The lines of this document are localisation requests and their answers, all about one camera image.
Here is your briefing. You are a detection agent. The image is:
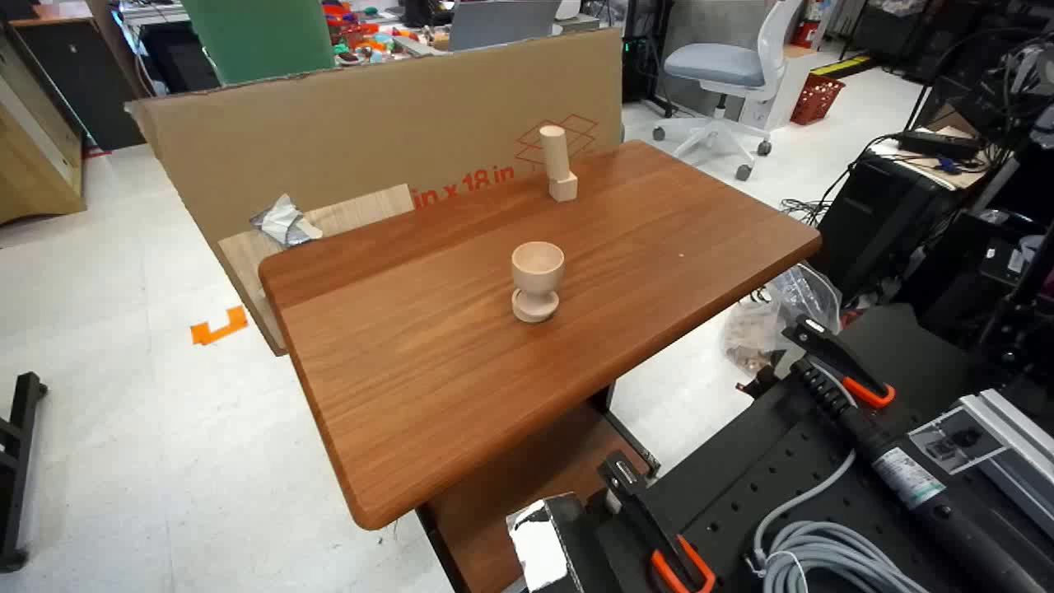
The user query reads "black clamp with orange handle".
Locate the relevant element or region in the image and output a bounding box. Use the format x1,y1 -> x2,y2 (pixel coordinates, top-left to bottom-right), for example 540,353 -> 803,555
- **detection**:
782,318 -> 899,414
592,453 -> 722,593

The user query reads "light grey office chair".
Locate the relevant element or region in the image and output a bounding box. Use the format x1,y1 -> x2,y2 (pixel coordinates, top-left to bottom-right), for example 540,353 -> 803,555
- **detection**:
652,0 -> 809,185

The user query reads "green board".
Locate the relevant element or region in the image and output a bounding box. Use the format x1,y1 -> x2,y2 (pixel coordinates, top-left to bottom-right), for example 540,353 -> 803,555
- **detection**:
178,0 -> 339,89

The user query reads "wooden cylinder peg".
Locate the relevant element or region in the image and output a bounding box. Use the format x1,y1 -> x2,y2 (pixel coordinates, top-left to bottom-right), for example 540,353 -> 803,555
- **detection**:
534,121 -> 572,185

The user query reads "wooden goblet cup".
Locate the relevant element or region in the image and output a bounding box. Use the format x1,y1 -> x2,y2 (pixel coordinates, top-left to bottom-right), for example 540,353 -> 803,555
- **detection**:
506,236 -> 570,326

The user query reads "light wooden cabinet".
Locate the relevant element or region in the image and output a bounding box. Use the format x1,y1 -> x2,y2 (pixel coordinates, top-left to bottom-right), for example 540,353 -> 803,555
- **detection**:
0,31 -> 90,228

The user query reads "black floor stand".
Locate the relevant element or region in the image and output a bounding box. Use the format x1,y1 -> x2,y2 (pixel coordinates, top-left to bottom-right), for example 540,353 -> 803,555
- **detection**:
0,369 -> 51,572

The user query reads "large cardboard sheet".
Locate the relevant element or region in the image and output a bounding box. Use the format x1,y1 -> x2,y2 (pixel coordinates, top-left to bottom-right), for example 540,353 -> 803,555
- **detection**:
126,27 -> 628,283

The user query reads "black equipment rack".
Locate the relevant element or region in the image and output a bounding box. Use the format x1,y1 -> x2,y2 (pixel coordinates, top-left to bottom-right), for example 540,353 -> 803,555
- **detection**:
899,0 -> 1054,408

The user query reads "wooden lower table shelf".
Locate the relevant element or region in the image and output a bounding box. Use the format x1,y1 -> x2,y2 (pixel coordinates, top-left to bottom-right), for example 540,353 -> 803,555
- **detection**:
418,401 -> 660,593

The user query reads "aluminium extrusion rail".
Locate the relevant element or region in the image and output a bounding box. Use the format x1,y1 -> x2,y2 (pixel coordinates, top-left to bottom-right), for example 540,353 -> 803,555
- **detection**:
956,386 -> 1054,542

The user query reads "clear plastic bag with paper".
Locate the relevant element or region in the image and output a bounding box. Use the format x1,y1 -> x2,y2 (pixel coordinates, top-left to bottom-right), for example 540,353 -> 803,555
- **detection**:
253,191 -> 328,252

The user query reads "grey coiled cable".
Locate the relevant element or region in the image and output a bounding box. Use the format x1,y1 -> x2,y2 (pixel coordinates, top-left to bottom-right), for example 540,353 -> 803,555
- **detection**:
749,446 -> 937,593

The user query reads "black utility cart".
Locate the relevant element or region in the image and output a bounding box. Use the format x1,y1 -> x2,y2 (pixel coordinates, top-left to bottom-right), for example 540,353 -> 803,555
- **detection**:
817,128 -> 999,307

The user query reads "crumpled clear plastic bag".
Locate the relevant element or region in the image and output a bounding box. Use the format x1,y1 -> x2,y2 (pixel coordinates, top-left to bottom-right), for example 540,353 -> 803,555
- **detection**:
725,261 -> 848,378

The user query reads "colourful clutter pile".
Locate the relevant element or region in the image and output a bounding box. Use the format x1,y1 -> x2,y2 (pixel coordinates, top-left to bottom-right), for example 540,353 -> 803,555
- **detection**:
320,0 -> 455,64

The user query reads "black pole with label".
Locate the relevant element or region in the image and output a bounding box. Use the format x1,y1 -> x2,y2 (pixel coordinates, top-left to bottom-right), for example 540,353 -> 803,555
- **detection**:
792,359 -> 1050,593

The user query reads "small wooden cube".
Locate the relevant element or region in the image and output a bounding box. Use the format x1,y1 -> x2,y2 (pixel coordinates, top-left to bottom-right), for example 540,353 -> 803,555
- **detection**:
542,167 -> 582,209

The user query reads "grey monitor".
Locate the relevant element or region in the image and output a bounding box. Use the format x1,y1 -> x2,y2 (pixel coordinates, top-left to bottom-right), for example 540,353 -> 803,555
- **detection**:
444,0 -> 565,54

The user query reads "grey printed paper sheet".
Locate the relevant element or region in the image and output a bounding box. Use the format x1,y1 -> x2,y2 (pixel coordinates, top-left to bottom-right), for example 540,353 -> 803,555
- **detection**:
907,404 -> 1010,479

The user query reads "red plastic bin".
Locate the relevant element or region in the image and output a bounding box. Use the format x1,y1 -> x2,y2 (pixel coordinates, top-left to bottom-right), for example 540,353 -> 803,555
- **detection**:
786,73 -> 851,128

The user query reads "black cabinet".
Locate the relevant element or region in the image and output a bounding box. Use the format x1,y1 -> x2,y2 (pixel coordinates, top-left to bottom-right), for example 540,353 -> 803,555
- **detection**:
8,8 -> 148,156

